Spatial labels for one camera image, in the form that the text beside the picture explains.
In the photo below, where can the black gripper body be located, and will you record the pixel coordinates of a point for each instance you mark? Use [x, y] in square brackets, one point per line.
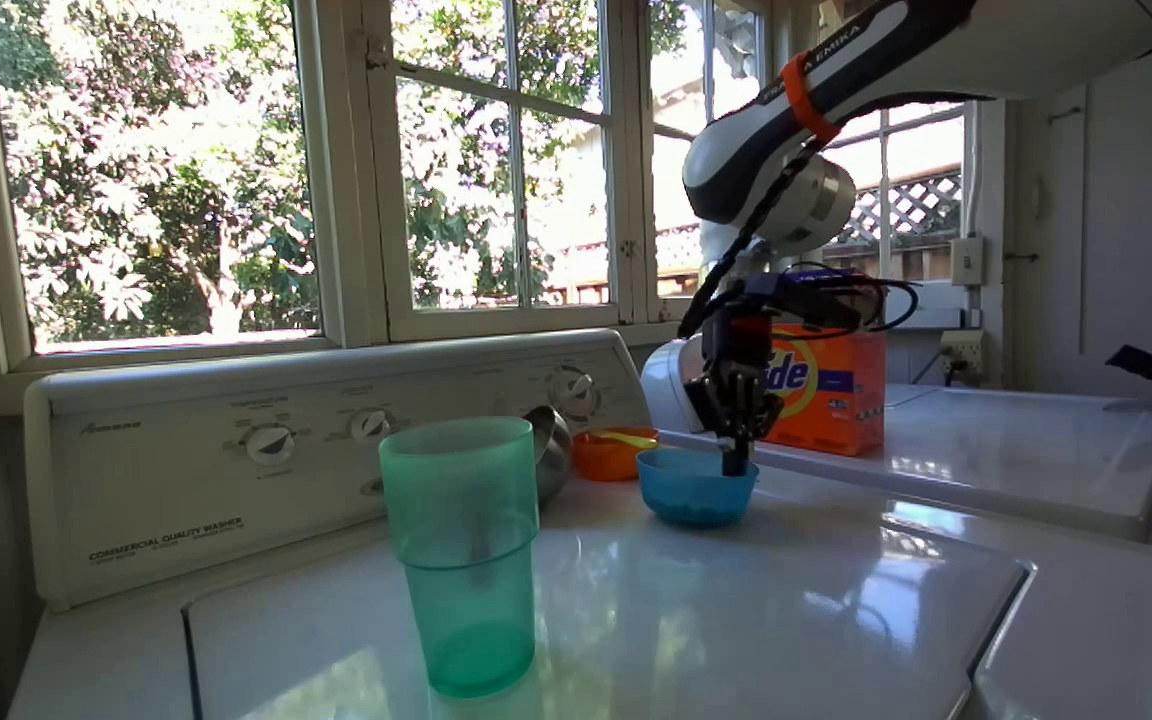
[743, 340]

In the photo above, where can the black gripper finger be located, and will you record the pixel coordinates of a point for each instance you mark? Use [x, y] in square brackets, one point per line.
[758, 414]
[711, 423]

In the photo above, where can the blue plastic bowl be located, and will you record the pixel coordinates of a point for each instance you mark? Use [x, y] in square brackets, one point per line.
[696, 491]

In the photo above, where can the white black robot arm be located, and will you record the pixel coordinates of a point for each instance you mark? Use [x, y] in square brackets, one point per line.
[800, 104]

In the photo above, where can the small orange bowl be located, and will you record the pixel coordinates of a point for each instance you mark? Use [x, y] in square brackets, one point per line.
[607, 462]

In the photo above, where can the green translucent plastic cup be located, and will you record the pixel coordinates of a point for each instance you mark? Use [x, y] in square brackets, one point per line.
[462, 562]

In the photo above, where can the orange Tide detergent box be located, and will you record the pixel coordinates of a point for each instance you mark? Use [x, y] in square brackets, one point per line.
[828, 393]

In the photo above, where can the yellow plastic spoon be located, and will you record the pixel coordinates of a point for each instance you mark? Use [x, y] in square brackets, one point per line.
[624, 439]

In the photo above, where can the small white box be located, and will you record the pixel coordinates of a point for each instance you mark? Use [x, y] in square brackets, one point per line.
[929, 306]

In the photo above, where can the white top-load washing machine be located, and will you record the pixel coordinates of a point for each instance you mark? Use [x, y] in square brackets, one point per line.
[736, 614]

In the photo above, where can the white dryer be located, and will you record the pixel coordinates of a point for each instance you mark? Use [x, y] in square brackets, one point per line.
[1029, 452]

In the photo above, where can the white cabinet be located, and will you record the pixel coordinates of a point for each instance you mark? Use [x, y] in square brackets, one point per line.
[1139, 200]

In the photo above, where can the white wall socket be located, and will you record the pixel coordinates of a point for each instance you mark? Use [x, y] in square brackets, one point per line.
[964, 359]

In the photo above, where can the beige wall outlet box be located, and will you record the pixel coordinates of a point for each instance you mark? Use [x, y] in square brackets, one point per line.
[969, 263]

